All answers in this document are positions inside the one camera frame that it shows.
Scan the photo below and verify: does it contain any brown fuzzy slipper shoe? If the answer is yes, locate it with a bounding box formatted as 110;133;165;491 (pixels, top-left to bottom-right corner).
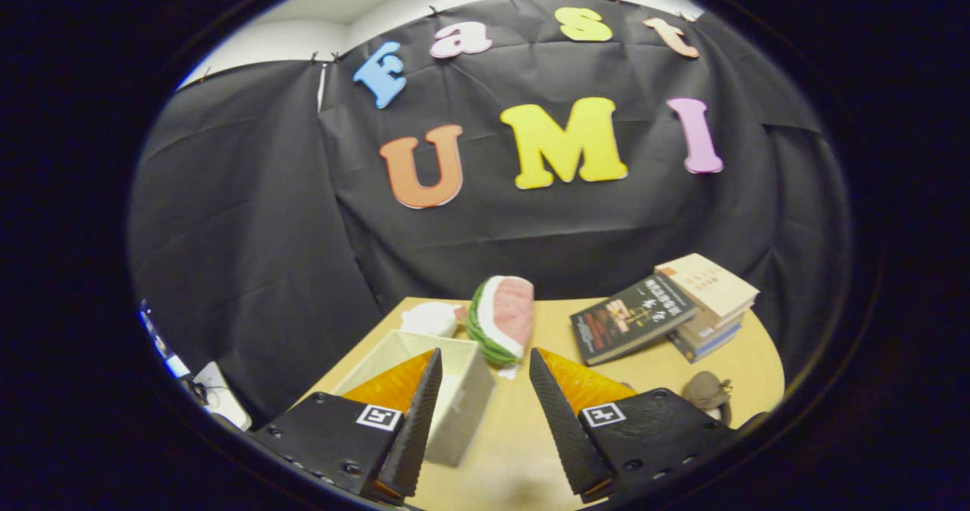
681;371;734;423

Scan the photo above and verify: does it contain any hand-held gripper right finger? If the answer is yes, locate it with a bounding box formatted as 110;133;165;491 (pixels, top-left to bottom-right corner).
529;348;740;504

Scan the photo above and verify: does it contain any white plastic device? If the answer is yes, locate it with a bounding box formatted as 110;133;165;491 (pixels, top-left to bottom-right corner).
192;361;252;431

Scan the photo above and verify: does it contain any white plush toy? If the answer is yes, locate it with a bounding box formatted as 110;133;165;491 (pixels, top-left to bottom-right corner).
400;303;468;339

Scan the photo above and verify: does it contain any black paperback book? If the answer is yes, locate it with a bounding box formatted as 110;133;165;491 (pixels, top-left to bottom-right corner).
570;271;699;366

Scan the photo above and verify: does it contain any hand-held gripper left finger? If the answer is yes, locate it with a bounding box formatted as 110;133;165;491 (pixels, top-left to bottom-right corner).
250;348;443;506

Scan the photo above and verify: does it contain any white fabric storage box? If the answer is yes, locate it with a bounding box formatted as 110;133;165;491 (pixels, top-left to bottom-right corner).
333;329;497;468

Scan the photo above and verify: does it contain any watermelon slice plush toy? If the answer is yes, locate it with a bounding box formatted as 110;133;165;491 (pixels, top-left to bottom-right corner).
466;276;536;379

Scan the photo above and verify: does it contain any blue book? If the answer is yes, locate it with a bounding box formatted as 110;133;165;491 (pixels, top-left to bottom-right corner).
667;318;745;364

